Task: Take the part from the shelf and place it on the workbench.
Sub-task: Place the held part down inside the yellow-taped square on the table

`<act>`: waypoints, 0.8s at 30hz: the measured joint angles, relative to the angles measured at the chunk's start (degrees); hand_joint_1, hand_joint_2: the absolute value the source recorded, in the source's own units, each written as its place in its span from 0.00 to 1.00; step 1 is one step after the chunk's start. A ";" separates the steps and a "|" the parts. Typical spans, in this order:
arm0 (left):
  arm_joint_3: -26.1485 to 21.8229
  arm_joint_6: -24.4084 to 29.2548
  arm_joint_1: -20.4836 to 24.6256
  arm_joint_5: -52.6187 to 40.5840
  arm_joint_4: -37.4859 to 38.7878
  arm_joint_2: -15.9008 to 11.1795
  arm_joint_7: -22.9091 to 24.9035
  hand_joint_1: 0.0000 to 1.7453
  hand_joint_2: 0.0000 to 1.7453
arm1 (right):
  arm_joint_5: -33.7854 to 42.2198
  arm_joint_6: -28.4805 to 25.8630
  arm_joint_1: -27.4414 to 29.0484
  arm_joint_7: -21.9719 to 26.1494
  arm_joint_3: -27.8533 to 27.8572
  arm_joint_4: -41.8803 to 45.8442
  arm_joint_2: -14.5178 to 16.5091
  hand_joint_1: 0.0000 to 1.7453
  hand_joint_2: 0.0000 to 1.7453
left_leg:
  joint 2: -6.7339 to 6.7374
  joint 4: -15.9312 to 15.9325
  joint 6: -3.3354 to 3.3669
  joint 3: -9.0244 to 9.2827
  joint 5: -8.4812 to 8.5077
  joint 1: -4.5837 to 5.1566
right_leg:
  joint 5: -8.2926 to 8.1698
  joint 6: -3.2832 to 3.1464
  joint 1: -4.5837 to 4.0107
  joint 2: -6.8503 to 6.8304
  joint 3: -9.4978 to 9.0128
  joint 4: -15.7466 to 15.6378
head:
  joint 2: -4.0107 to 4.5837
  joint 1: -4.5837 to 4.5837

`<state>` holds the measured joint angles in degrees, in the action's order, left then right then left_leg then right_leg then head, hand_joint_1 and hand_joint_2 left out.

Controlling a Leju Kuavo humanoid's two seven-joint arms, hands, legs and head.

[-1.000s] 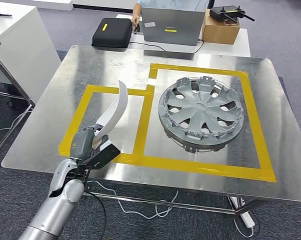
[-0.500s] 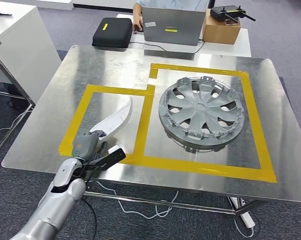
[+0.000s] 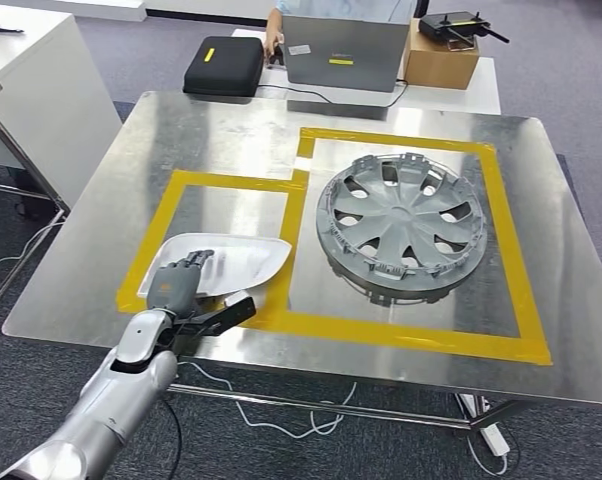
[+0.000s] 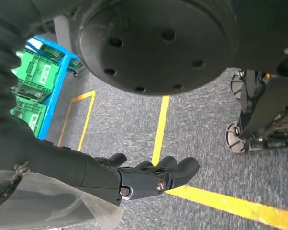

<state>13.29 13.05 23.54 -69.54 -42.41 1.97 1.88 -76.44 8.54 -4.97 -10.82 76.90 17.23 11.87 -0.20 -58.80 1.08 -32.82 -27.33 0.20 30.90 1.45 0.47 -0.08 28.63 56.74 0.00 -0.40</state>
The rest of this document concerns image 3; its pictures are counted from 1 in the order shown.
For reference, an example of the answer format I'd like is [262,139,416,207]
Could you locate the cardboard box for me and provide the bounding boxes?
[402,18,481,91]

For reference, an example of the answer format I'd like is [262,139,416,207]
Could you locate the white desk chrome legs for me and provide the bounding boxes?
[0,3,123,326]

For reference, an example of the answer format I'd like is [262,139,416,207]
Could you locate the silver wheel hubcap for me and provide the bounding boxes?
[315,153,488,307]

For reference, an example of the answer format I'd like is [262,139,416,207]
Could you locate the person's hand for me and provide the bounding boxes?
[262,7,285,68]

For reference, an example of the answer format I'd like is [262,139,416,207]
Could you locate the white plastic mirror cover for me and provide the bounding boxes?
[136,231,293,299]

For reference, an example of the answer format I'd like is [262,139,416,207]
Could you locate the steel workbench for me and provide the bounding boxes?
[1,91,602,435]

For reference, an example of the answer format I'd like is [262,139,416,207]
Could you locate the white table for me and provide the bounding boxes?
[231,27,502,117]

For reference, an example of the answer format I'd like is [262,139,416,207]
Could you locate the grey laptop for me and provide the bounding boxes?
[281,14,412,122]

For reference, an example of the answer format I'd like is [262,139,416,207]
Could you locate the long white floor cable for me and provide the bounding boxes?
[180,360,509,478]

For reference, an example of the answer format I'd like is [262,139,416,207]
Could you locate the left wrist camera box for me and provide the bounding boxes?
[173,290,257,338]

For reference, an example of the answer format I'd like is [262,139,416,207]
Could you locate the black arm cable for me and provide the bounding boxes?
[161,397,183,480]

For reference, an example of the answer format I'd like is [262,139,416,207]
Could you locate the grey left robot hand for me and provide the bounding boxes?
[146,249,216,318]

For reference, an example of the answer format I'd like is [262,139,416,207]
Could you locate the black device with antennas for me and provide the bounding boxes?
[418,9,511,52]

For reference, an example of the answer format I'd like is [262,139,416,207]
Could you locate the white power strip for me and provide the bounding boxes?
[458,394,511,458]

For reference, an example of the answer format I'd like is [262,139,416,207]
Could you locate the yellow workbench tape marking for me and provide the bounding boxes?
[115,127,553,367]

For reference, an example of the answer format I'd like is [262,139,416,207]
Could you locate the black zip case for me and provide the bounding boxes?
[182,36,266,99]

